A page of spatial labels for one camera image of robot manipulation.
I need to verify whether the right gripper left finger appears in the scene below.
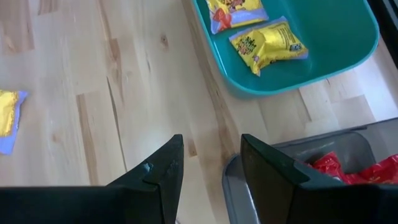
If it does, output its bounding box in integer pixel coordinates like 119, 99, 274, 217
105, 134, 184, 224

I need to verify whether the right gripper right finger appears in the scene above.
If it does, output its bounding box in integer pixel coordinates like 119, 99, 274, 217
241, 134, 312, 224

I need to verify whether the red candy pack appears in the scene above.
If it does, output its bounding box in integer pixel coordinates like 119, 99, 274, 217
312, 151, 349, 184
343, 154, 398, 185

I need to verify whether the yellow sour candy pack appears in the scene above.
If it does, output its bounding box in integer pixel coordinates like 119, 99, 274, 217
205, 0, 270, 35
0, 89, 29, 156
229, 16, 309, 77

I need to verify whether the grey plastic bin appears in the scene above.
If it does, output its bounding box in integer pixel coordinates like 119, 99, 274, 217
222, 117, 398, 224

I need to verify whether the teal plastic bin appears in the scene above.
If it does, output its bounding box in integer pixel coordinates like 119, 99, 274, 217
190, 0, 381, 100

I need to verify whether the black aluminium table frame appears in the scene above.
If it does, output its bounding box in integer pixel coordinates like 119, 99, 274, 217
368, 0, 398, 68

